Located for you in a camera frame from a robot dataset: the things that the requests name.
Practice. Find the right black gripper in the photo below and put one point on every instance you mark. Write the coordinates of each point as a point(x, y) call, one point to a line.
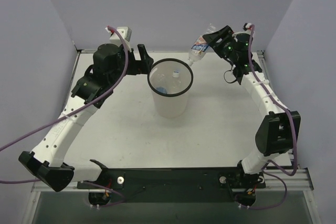
point(221, 42)

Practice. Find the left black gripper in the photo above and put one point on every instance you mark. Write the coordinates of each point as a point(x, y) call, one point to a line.
point(137, 63)

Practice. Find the white blue label plastic bottle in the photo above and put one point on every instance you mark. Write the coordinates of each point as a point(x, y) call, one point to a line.
point(199, 47)

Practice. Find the white bin with black rim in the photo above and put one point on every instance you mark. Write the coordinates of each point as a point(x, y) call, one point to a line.
point(171, 105)

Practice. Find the clear crushed plastic bottle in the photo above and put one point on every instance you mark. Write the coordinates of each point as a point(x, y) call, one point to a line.
point(175, 82)

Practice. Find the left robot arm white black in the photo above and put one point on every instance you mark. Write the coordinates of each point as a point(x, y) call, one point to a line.
point(46, 160)

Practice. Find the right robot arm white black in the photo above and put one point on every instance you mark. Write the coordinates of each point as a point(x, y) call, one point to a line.
point(247, 76)

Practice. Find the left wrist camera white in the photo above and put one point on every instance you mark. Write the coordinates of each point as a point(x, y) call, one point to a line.
point(124, 31)

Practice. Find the aluminium right side rail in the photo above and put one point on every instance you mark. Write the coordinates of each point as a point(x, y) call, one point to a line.
point(265, 61)

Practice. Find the aluminium rail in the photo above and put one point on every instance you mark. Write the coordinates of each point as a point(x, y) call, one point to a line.
point(90, 51)
point(265, 61)
point(301, 181)

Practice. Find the aluminium back rail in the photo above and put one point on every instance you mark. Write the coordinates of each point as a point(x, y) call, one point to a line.
point(90, 51)

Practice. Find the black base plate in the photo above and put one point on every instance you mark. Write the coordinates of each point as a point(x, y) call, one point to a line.
point(178, 185)

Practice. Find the aluminium front rail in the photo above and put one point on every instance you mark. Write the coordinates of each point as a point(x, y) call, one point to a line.
point(301, 181)

